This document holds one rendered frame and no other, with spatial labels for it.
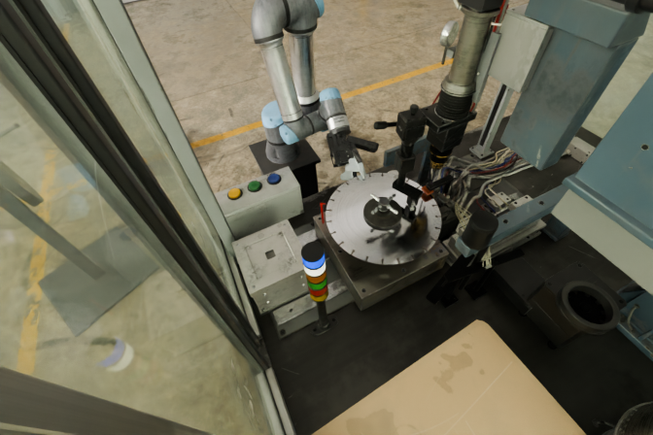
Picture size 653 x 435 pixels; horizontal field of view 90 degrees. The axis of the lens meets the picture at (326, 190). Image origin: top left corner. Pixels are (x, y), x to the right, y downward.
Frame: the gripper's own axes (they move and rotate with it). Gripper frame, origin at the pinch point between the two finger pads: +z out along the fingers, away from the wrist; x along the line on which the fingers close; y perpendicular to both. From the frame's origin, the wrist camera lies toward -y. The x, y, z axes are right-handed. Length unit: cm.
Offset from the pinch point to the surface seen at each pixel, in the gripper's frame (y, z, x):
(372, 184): -1.0, 2.3, 8.9
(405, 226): -4.0, 17.3, 18.2
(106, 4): 45, -28, 60
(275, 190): 28.8, -5.4, -1.7
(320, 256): 23, 18, 44
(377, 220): 3.0, 13.6, 17.3
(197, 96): 83, -152, -199
